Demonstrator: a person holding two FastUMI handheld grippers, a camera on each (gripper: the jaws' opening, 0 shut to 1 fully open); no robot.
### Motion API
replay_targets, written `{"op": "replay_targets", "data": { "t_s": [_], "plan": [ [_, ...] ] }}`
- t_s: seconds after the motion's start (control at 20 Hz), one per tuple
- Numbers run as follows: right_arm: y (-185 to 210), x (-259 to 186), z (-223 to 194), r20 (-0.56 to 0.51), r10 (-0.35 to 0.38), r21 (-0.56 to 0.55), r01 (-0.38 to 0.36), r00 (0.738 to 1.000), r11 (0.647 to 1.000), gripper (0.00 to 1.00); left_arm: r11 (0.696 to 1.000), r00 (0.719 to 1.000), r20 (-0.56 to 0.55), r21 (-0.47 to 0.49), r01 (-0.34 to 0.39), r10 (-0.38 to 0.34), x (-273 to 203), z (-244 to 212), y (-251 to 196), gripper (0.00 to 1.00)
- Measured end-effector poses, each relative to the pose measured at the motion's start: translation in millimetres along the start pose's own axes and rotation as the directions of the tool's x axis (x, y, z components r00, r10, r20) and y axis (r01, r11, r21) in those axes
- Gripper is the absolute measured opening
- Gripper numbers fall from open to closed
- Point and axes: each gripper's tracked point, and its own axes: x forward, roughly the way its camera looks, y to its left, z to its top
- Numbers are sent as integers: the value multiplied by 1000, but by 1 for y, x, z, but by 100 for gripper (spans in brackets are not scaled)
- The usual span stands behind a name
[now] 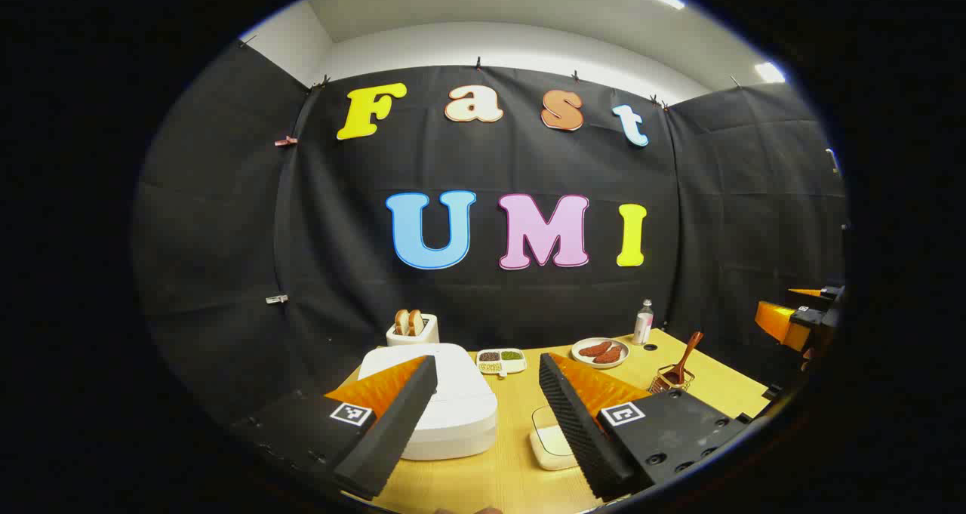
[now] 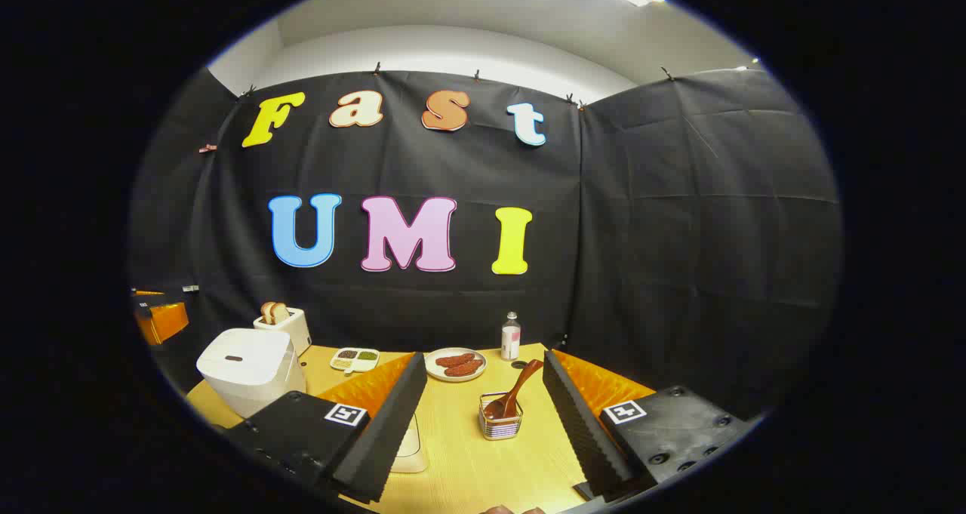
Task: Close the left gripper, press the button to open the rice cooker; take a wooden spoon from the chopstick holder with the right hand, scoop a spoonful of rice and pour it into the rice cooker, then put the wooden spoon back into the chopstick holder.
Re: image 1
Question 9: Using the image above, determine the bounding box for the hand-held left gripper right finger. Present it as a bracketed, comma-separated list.
[538, 352, 752, 500]

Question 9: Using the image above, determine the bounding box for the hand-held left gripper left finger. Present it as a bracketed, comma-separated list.
[230, 354, 438, 501]

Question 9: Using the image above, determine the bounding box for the white rice cooker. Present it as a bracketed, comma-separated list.
[358, 343, 499, 462]

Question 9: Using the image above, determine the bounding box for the metal wire chopstick holder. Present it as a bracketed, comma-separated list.
[649, 363, 695, 396]

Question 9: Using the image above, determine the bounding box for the brown wooden spoon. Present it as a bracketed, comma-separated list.
[663, 331, 704, 386]

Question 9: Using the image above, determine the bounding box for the clear glass dish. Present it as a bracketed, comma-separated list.
[528, 405, 583, 472]

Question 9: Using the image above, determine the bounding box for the round white plate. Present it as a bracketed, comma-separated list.
[571, 337, 630, 369]

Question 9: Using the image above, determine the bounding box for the white toaster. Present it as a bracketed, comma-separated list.
[386, 313, 440, 347]

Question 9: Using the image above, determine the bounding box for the white divided grain dish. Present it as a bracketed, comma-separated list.
[476, 348, 528, 377]

